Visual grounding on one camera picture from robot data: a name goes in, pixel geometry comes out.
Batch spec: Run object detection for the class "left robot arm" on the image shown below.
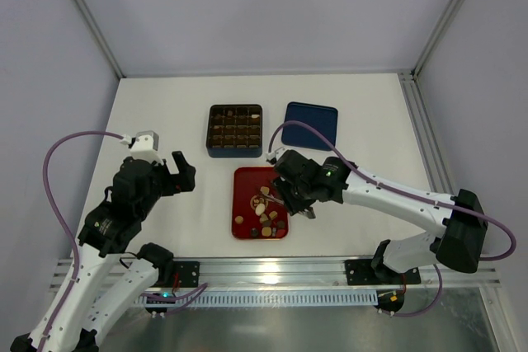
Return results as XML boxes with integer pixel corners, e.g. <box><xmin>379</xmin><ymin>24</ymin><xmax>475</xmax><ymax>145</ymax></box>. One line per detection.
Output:
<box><xmin>10</xmin><ymin>151</ymin><xmax>196</xmax><ymax>351</ymax></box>

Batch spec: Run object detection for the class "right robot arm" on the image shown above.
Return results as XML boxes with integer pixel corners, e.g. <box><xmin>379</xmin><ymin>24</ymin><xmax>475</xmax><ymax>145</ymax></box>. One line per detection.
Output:
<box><xmin>266</xmin><ymin>148</ymin><xmax>488</xmax><ymax>284</ymax></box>

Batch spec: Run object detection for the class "blue chocolate tin box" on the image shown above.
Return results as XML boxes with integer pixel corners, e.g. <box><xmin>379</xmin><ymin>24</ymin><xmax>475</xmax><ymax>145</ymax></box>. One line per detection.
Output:
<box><xmin>205</xmin><ymin>104</ymin><xmax>263</xmax><ymax>158</ymax></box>

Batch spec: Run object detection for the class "red lacquer tray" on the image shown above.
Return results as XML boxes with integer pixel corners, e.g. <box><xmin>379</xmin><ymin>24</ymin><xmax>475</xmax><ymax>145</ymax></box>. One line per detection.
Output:
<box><xmin>231</xmin><ymin>167</ymin><xmax>290</xmax><ymax>241</ymax></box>

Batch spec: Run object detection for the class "blue tin lid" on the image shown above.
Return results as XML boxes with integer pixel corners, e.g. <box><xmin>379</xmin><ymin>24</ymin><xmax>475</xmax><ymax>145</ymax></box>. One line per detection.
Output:
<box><xmin>281</xmin><ymin>101</ymin><xmax>338</xmax><ymax>151</ymax></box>

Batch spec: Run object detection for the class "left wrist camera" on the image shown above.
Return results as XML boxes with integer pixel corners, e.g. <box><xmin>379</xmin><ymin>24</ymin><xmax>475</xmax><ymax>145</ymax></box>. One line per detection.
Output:
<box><xmin>130</xmin><ymin>130</ymin><xmax>162</xmax><ymax>163</ymax></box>

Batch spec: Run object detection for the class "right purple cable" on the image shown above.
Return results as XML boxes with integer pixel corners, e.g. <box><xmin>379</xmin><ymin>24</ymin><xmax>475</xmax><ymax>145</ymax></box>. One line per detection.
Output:
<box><xmin>266</xmin><ymin>120</ymin><xmax>517</xmax><ymax>318</ymax></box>

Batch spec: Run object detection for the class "purple cable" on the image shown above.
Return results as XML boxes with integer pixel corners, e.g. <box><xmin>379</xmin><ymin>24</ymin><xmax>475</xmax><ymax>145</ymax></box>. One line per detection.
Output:
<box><xmin>36</xmin><ymin>131</ymin><xmax>131</xmax><ymax>352</ymax></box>
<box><xmin>266</xmin><ymin>120</ymin><xmax>517</xmax><ymax>318</ymax></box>

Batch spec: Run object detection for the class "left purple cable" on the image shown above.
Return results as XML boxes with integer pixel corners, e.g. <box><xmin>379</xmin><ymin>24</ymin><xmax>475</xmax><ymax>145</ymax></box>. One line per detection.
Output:
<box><xmin>36</xmin><ymin>131</ymin><xmax>131</xmax><ymax>352</ymax></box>

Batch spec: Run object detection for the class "left black mount plate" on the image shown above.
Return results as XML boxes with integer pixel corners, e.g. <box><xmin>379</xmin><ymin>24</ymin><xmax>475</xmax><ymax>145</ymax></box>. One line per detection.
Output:
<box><xmin>172</xmin><ymin>260</ymin><xmax>200</xmax><ymax>289</ymax></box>

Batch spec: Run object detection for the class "black mount plate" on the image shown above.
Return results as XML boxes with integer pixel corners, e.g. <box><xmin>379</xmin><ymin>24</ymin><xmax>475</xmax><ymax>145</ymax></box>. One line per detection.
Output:
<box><xmin>172</xmin><ymin>260</ymin><xmax>200</xmax><ymax>289</ymax></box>
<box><xmin>344</xmin><ymin>258</ymin><xmax>421</xmax><ymax>286</ymax></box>

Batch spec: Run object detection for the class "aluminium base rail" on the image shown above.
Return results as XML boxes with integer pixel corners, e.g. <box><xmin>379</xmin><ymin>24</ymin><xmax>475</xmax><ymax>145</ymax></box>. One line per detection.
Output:
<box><xmin>48</xmin><ymin>256</ymin><xmax>502</xmax><ymax>289</ymax></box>

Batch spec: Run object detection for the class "right black mount plate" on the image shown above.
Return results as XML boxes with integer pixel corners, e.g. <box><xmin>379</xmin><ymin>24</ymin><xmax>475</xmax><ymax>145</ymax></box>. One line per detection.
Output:
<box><xmin>344</xmin><ymin>258</ymin><xmax>421</xmax><ymax>286</ymax></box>

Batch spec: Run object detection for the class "white cable duct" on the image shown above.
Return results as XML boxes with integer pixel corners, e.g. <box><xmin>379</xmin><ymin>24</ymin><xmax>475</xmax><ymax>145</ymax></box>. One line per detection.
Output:
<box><xmin>133</xmin><ymin>289</ymin><xmax>378</xmax><ymax>309</ymax></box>

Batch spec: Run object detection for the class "right aluminium side rail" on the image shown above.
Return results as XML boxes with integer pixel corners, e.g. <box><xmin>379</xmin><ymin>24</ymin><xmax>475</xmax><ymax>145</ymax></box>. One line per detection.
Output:
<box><xmin>398</xmin><ymin>71</ymin><xmax>458</xmax><ymax>195</ymax></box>

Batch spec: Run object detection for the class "left aluminium frame post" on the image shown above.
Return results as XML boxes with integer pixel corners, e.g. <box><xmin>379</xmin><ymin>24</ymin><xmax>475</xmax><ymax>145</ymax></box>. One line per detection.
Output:
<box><xmin>71</xmin><ymin>0</ymin><xmax>125</xmax><ymax>80</ymax></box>

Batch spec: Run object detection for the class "aluminium frame post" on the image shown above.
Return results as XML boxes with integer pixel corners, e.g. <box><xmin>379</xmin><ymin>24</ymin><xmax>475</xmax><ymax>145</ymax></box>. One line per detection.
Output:
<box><xmin>412</xmin><ymin>0</ymin><xmax>465</xmax><ymax>79</ymax></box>
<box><xmin>71</xmin><ymin>0</ymin><xmax>125</xmax><ymax>80</ymax></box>

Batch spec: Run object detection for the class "right aluminium frame post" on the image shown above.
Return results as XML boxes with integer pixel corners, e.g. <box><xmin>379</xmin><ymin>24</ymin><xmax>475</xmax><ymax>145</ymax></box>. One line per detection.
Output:
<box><xmin>412</xmin><ymin>0</ymin><xmax>465</xmax><ymax>79</ymax></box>

